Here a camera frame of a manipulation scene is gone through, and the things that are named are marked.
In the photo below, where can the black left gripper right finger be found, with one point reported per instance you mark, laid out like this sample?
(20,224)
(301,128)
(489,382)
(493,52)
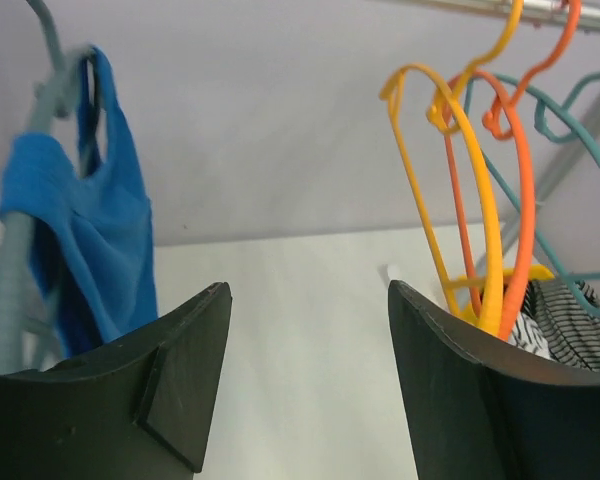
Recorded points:
(479,408)

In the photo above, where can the yellow plastic bin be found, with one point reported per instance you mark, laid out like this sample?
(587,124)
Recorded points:
(536,272)

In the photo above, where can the dark blue-grey hanger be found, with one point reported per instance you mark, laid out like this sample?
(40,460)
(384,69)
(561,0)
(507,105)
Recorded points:
(25,340)

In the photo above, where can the silver clothes rack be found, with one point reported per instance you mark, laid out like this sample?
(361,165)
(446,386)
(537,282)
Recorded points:
(459,31)

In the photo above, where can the yellow hanger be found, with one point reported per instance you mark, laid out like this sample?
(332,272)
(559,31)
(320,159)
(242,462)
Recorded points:
(489,318)

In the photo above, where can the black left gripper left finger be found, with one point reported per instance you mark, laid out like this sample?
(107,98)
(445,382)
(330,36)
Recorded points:
(140,407)

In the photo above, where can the teal hanger right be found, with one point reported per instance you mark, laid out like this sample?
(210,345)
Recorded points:
(568,193)

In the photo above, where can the blue tank top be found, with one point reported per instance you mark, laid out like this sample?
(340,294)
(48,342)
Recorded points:
(99,225)

